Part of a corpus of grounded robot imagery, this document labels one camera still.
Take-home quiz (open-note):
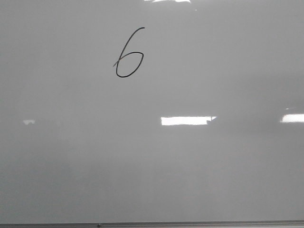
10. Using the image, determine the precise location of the white glossy whiteboard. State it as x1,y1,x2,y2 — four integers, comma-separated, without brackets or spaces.
0,0,304,223

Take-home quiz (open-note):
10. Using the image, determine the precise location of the grey aluminium whiteboard frame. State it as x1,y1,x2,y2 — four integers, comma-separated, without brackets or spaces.
0,220,304,228

